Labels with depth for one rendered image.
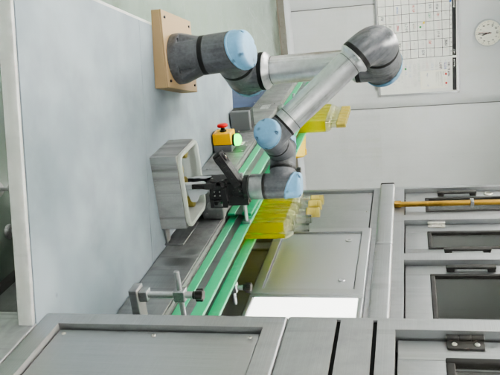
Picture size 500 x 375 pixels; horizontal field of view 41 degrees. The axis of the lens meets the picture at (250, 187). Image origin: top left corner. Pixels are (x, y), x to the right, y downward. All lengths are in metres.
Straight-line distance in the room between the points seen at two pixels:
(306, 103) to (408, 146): 6.45
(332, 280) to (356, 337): 0.93
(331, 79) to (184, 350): 0.92
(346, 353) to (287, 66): 1.11
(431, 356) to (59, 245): 0.77
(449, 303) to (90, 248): 1.05
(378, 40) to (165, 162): 0.67
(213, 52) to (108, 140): 0.46
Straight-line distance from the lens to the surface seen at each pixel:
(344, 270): 2.15
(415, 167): 8.33
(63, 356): 1.29
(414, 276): 2.19
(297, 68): 2.03
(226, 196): 1.95
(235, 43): 1.95
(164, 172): 1.91
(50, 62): 1.47
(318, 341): 1.18
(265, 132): 1.80
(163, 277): 1.83
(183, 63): 1.99
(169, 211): 1.95
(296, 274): 2.14
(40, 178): 1.40
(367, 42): 1.87
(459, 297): 2.09
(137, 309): 1.56
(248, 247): 2.14
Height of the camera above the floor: 1.47
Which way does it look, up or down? 14 degrees down
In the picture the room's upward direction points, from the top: 88 degrees clockwise
